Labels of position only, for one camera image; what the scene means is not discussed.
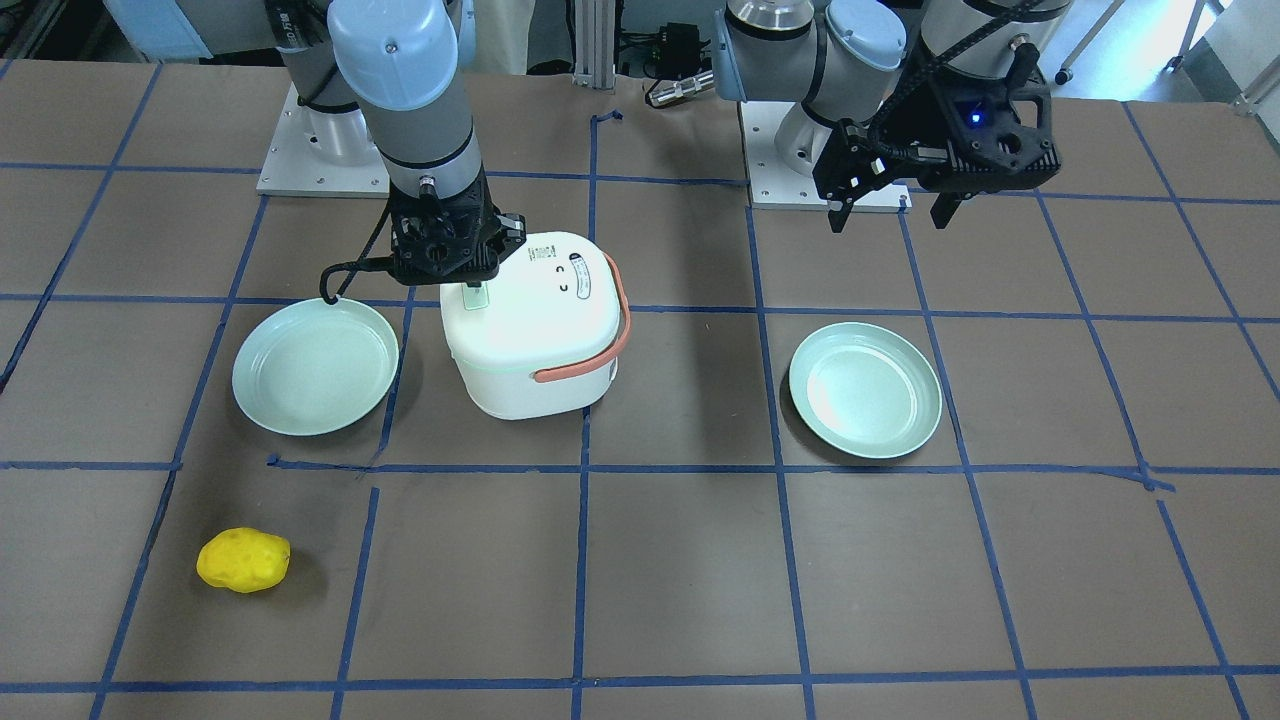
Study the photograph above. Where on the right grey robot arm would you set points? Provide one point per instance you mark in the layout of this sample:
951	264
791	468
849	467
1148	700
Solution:
333	48

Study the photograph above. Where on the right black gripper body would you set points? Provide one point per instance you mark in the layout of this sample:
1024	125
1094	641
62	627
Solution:
507	229

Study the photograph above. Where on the green plate near left arm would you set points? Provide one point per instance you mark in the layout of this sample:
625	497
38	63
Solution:
865	390

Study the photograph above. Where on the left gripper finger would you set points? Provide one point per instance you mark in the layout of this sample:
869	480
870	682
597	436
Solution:
847	169
945	206

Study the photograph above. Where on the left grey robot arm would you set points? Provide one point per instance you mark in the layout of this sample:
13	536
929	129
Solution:
843	59

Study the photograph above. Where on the aluminium frame post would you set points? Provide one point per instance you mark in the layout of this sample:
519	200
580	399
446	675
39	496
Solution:
594	38

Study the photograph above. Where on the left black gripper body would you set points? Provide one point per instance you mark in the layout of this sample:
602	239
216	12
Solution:
912	118

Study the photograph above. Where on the yellow toy potato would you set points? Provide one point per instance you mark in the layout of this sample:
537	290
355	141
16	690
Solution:
244	560

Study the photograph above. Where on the white rice cooker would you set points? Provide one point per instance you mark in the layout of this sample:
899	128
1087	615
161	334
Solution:
549	343

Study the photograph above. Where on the green plate near right arm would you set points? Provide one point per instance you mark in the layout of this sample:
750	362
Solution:
312	368

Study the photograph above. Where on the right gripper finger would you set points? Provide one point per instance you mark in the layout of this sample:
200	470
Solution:
476	296

